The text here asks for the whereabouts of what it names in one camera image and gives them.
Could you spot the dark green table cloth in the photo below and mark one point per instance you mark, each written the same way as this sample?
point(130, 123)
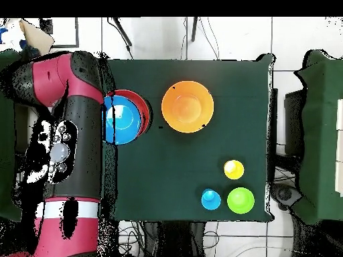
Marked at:
point(187, 166)

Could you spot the black stool frame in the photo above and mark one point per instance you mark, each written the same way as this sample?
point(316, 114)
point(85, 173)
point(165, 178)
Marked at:
point(21, 128)

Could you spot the dark blue cloth bundle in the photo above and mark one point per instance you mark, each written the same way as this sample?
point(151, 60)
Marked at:
point(28, 49)

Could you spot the cardboard box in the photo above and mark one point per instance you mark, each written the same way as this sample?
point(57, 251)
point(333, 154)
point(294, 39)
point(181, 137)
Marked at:
point(37, 37)

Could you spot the yellow cup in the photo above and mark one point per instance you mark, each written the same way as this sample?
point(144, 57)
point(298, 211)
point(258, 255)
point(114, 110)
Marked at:
point(235, 171)

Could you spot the blue cup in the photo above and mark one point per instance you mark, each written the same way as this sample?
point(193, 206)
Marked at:
point(211, 200)

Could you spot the white box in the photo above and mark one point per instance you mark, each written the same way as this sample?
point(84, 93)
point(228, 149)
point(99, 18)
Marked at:
point(340, 147)

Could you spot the wide red bowl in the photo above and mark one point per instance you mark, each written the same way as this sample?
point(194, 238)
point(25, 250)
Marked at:
point(142, 107)

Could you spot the black floor stand base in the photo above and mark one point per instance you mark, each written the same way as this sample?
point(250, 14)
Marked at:
point(285, 194)

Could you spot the small green bowl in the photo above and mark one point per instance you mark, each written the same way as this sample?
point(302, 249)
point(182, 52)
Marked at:
point(240, 200)

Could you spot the black tripod leg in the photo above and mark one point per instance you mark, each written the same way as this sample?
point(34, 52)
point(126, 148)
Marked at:
point(123, 33)
point(194, 29)

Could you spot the green cloth side table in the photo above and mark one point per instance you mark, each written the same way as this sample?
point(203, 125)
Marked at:
point(6, 192)
point(319, 133)

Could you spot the large blue bowl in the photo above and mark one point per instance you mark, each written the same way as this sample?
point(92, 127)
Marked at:
point(126, 120)

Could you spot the large orange bowl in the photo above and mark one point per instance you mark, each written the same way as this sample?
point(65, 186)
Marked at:
point(187, 107)

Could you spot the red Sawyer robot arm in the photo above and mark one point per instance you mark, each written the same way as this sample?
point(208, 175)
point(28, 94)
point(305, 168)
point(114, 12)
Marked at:
point(80, 160)

